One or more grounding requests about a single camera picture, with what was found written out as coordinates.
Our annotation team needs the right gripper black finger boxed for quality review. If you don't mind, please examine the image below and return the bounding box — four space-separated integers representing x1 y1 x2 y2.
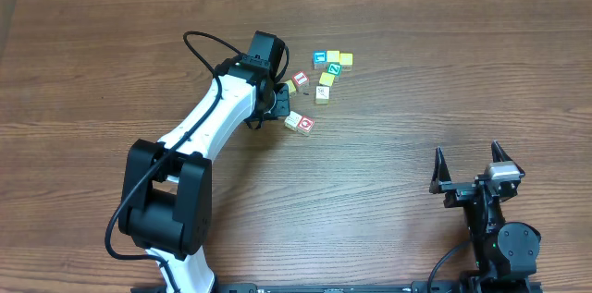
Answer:
491 140 512 163
429 147 451 194

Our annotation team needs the plain wooden block front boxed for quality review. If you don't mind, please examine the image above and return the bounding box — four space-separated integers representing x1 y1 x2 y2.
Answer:
284 111 302 130

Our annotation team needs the red C wooden block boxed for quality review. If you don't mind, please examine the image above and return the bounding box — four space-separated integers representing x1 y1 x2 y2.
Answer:
297 116 315 136

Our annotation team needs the plain picture wooden block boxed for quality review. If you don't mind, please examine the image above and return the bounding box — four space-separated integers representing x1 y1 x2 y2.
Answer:
315 86 330 104

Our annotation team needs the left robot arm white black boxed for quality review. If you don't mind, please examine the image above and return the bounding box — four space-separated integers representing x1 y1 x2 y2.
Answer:
105 31 290 292

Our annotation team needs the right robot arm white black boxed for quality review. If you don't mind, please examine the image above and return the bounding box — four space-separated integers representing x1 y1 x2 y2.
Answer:
429 140 541 281

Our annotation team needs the red I wooden block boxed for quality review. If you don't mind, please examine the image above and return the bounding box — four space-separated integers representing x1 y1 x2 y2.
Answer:
291 71 310 91

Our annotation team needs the yellow wooden block centre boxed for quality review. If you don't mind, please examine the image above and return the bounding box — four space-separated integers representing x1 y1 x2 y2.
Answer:
319 72 335 87

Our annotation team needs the blue letter wooden block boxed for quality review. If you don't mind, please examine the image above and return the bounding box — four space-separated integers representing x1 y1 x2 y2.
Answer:
313 51 327 69

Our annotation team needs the green Z wooden block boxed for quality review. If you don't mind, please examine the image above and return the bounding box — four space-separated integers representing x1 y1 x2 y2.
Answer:
327 63 342 81

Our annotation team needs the yellow top wooden block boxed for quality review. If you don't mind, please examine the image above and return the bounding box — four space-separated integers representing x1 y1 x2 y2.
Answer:
327 50 340 63

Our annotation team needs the yellow framed wooden block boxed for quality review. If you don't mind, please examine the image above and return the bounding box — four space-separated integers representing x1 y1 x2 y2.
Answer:
339 53 353 71

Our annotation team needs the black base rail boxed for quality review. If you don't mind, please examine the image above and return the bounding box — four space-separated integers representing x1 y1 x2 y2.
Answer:
129 280 544 293

